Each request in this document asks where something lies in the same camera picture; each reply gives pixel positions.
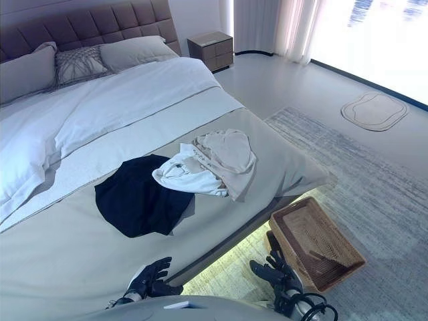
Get grey striped area rug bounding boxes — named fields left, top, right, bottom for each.
left=182, top=106, right=428, bottom=321

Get beige garment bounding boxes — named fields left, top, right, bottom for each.
left=191, top=128, right=257, bottom=202

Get brown wicker basket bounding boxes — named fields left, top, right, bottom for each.
left=269, top=196, right=366, bottom=294

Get bed with beige cover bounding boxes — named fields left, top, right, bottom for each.
left=0, top=35, right=337, bottom=321

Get black garment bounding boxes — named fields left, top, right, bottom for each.
left=94, top=154, right=196, bottom=239

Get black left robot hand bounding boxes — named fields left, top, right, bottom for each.
left=128, top=256, right=184, bottom=298

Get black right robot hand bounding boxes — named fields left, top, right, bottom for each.
left=249, top=249, right=304, bottom=298

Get small beige floor mat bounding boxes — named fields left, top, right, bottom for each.
left=340, top=91, right=409, bottom=133

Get brown wooden nightstand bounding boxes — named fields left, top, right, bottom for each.
left=187, top=31, right=234, bottom=74

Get grey robot torso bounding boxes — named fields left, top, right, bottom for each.
left=77, top=294, right=284, bottom=321

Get patterned grey cushion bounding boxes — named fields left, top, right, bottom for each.
left=43, top=45, right=116, bottom=92

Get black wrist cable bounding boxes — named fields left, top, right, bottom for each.
left=284, top=292, right=338, bottom=321

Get brown tufted headboard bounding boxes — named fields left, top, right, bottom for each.
left=0, top=0, right=183, bottom=64

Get sheer white curtain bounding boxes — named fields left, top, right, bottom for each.
left=233, top=0, right=327, bottom=67

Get white duvet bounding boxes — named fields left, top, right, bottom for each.
left=0, top=55, right=247, bottom=233

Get beige pillow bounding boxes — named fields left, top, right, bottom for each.
left=0, top=41, right=58, bottom=105
left=98, top=35, right=178, bottom=72

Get white garment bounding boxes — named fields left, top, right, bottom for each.
left=152, top=142, right=230, bottom=197

